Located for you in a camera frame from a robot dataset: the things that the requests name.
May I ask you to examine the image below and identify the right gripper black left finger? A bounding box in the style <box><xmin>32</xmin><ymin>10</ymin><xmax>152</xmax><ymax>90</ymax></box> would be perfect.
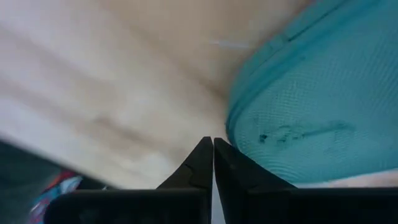
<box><xmin>156</xmin><ymin>136</ymin><xmax>215</xmax><ymax>224</ymax></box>

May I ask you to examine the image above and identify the red and blue printed object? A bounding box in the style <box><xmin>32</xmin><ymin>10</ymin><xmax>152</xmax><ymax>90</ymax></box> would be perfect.
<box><xmin>27</xmin><ymin>170</ymin><xmax>83</xmax><ymax>224</ymax></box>

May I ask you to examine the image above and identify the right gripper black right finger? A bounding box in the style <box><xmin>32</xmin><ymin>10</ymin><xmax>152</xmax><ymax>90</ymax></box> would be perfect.
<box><xmin>213</xmin><ymin>138</ymin><xmax>297</xmax><ymax>224</ymax></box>

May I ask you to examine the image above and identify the teal slide sandal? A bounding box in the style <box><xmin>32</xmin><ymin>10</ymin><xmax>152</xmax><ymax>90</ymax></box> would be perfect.
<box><xmin>225</xmin><ymin>0</ymin><xmax>398</xmax><ymax>185</ymax></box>

